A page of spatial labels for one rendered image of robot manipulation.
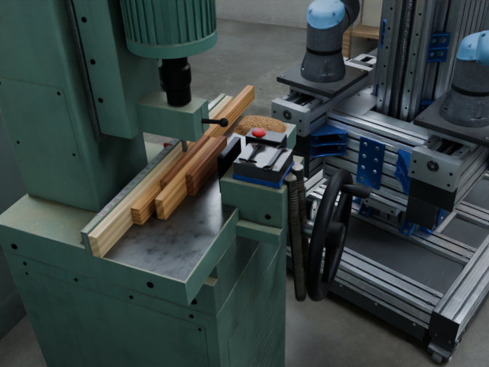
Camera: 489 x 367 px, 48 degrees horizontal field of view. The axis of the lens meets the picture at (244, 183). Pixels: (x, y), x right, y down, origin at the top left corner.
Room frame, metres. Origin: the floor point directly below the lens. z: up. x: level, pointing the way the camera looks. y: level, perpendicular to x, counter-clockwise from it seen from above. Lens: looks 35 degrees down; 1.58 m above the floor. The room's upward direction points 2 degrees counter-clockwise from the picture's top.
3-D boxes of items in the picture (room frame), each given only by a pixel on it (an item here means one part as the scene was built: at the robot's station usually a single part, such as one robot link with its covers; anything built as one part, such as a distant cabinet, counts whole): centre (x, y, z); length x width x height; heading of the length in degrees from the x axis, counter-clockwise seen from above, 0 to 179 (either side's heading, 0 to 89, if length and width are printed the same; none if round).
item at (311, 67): (1.72, -0.28, 0.87); 0.15 x 0.15 x 0.10
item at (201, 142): (1.00, 0.12, 0.93); 0.20 x 0.02 x 0.06; 156
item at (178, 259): (0.98, 0.04, 0.87); 0.61 x 0.30 x 0.06; 156
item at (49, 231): (1.09, 0.24, 0.76); 0.57 x 0.45 x 0.09; 66
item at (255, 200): (0.94, -0.04, 0.92); 0.15 x 0.13 x 0.09; 156
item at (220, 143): (1.01, 0.08, 0.93); 0.17 x 0.02 x 0.05; 156
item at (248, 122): (1.21, -0.05, 0.91); 0.12 x 0.09 x 0.03; 66
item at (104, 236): (1.03, 0.15, 0.93); 0.60 x 0.02 x 0.05; 156
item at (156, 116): (1.05, 0.15, 1.03); 0.14 x 0.07 x 0.09; 66
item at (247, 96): (1.12, 0.09, 0.92); 0.59 x 0.02 x 0.04; 156
